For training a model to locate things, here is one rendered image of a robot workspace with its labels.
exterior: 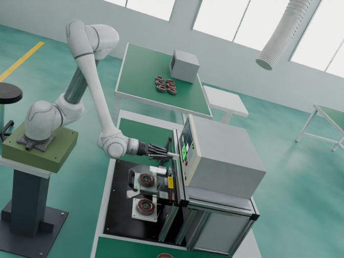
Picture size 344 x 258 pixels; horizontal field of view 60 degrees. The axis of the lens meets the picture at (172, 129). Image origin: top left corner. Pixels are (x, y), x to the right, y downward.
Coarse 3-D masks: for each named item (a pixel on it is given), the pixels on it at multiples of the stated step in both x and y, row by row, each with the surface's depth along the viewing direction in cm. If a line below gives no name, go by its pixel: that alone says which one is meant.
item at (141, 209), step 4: (140, 200) 181; (144, 200) 182; (148, 200) 183; (140, 204) 179; (144, 204) 181; (148, 204) 183; (152, 204) 181; (136, 208) 179; (140, 208) 176; (144, 208) 179; (148, 208) 181; (152, 208) 178; (140, 212) 176; (144, 212) 175; (148, 212) 175; (152, 212) 178
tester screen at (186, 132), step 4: (188, 124) 180; (184, 128) 187; (188, 128) 178; (184, 132) 185; (188, 132) 176; (184, 136) 183; (188, 136) 174; (180, 140) 190; (184, 140) 181; (188, 140) 172; (188, 144) 170
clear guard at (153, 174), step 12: (132, 168) 171; (144, 168) 168; (156, 168) 171; (132, 180) 162; (144, 180) 160; (156, 180) 163; (132, 192) 154; (144, 192) 152; (156, 192) 154; (168, 192) 157
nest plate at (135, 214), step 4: (136, 200) 185; (136, 204) 182; (156, 204) 188; (156, 208) 185; (132, 212) 176; (136, 212) 177; (156, 212) 182; (132, 216) 174; (136, 216) 174; (140, 216) 175; (144, 216) 176; (148, 216) 177; (152, 216) 178; (156, 216) 179; (148, 220) 176; (152, 220) 176; (156, 220) 177
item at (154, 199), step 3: (153, 198) 177; (156, 198) 178; (159, 198) 173; (153, 201) 175; (156, 201) 176; (159, 201) 174; (162, 201) 174; (165, 201) 174; (168, 201) 176; (159, 204) 176; (165, 204) 175; (168, 204) 175; (171, 204) 175
